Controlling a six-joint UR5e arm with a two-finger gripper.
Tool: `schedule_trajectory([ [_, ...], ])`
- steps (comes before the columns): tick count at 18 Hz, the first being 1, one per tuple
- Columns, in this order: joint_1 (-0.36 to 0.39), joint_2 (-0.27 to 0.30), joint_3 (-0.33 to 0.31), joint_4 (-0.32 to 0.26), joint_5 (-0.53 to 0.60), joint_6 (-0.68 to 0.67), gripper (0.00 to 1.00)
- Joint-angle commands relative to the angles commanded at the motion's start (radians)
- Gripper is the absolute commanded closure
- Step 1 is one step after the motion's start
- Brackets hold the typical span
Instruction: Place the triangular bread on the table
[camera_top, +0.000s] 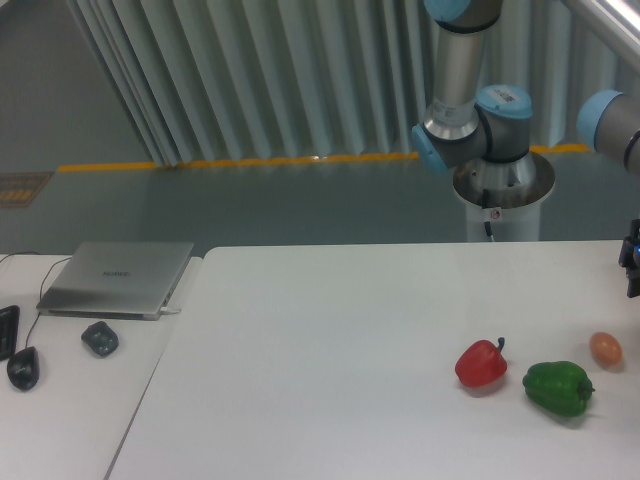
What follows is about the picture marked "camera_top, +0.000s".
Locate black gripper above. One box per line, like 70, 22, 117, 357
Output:
618, 219, 640, 298

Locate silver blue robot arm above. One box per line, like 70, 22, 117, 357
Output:
411, 1, 639, 298

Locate brown egg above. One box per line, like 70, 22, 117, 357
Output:
589, 332, 623, 367

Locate green bell pepper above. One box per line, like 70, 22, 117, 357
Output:
522, 361, 595, 418

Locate red bell pepper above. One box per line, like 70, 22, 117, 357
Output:
454, 337, 508, 388

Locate folding partition screen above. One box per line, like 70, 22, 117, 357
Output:
69, 1, 639, 166

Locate silver closed laptop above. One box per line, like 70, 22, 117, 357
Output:
37, 241, 193, 320

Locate black small controller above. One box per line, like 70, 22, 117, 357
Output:
81, 321, 119, 358

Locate black computer mouse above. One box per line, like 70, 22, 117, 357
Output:
7, 346, 40, 392

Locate black keyboard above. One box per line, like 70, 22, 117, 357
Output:
0, 305, 20, 361

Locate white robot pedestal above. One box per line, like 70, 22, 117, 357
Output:
453, 152, 555, 242

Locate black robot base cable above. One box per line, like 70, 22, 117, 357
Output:
480, 188, 497, 243

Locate aluminium frame bar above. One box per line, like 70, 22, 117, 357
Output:
563, 0, 639, 74

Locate black mouse cable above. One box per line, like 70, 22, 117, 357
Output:
0, 250, 76, 351

